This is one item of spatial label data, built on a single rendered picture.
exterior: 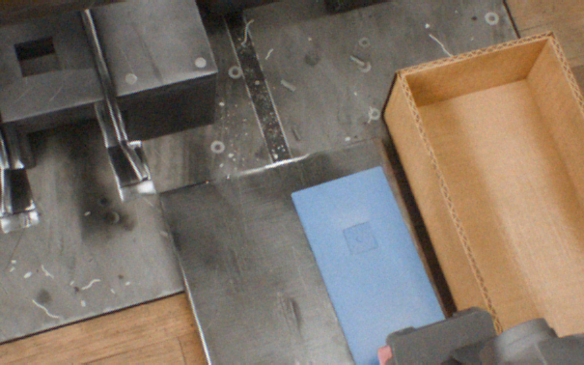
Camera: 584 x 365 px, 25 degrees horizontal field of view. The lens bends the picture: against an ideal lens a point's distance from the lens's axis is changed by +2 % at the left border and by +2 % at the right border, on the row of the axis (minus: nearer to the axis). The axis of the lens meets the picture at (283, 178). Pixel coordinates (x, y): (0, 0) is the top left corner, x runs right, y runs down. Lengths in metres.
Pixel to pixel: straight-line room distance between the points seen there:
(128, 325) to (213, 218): 0.10
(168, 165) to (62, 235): 0.09
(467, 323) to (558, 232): 0.20
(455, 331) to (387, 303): 0.13
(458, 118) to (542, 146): 0.07
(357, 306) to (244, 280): 0.08
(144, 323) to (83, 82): 0.17
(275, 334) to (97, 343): 0.12
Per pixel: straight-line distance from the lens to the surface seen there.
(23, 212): 0.86
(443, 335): 0.79
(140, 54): 0.91
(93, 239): 0.94
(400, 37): 1.03
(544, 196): 0.99
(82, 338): 0.92
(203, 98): 0.93
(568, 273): 0.97
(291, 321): 0.90
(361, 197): 0.94
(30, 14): 0.78
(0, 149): 0.88
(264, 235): 0.92
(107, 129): 0.88
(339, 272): 0.91
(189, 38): 0.91
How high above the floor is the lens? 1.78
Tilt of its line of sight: 67 degrees down
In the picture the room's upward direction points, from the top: 11 degrees clockwise
